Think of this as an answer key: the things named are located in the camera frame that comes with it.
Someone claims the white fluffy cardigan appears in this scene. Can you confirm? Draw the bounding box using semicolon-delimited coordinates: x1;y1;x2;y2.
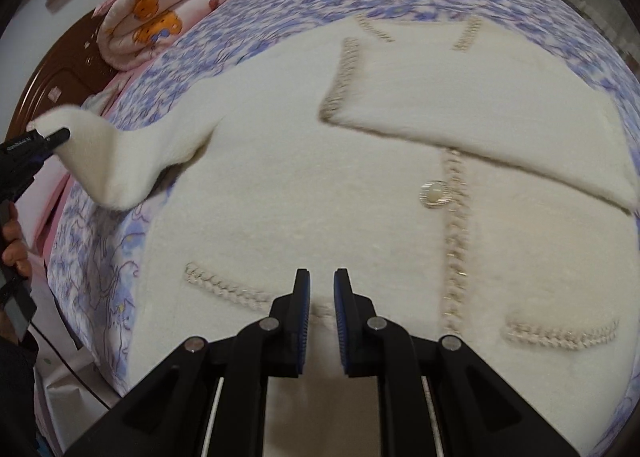
27;17;640;457

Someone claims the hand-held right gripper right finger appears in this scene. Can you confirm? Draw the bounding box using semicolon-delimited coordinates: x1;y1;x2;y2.
334;268;583;457

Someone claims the brown wooden headboard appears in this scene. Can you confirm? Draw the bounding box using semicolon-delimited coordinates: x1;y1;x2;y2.
7;12;121;138

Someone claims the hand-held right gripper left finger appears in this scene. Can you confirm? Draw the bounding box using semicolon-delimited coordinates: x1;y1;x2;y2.
64;268;312;457

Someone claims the person's left forearm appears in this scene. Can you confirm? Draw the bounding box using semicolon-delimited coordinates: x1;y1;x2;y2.
0;332;40;457

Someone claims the person's left hand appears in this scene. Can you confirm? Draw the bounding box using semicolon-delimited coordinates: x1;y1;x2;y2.
0;207;32;282

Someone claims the pink bear-print quilt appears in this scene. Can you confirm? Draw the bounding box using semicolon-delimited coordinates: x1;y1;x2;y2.
94;0;236;72

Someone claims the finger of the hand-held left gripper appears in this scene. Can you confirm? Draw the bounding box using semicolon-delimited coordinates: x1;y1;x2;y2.
27;127;71;150

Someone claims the white curtain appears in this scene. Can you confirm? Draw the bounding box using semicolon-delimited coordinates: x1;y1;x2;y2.
552;0;640;82

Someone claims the white sock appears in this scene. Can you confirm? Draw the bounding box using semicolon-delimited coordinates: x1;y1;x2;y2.
82;87;119;116

